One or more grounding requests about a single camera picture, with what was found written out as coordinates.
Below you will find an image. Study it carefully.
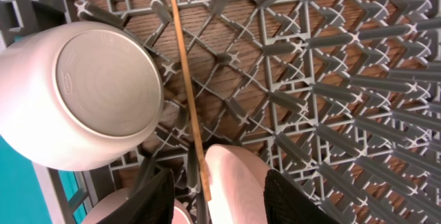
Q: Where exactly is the grey dishwasher rack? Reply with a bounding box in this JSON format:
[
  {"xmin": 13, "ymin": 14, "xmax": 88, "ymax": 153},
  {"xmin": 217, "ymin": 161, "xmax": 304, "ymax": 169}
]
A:
[{"xmin": 0, "ymin": 0, "xmax": 441, "ymax": 224}]

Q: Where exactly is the teal serving tray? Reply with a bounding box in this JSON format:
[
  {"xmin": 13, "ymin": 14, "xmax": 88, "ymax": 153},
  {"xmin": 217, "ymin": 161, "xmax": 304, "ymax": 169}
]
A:
[{"xmin": 0, "ymin": 134, "xmax": 89, "ymax": 224}]

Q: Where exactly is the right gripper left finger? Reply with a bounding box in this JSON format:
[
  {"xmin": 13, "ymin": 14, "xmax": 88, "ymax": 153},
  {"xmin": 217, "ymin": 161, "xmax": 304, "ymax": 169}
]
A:
[{"xmin": 98, "ymin": 169, "xmax": 175, "ymax": 224}]

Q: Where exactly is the large white plate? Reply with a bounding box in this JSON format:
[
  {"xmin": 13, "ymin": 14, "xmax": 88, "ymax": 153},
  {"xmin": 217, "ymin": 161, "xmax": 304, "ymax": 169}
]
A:
[{"xmin": 205, "ymin": 144, "xmax": 269, "ymax": 224}]

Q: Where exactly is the wooden chopstick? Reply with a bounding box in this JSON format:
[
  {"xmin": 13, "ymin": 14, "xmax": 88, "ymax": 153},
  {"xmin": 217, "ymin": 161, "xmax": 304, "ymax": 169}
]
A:
[{"xmin": 171, "ymin": 0, "xmax": 212, "ymax": 202}]

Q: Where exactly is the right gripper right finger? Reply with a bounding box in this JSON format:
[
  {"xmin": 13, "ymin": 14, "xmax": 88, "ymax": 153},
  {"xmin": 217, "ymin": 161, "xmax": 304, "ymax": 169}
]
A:
[{"xmin": 263, "ymin": 170, "xmax": 338, "ymax": 224}]

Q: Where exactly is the grey bowl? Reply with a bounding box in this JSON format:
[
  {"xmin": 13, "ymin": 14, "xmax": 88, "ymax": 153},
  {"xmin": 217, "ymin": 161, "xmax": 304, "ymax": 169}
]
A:
[{"xmin": 1, "ymin": 21, "xmax": 164, "ymax": 171}]

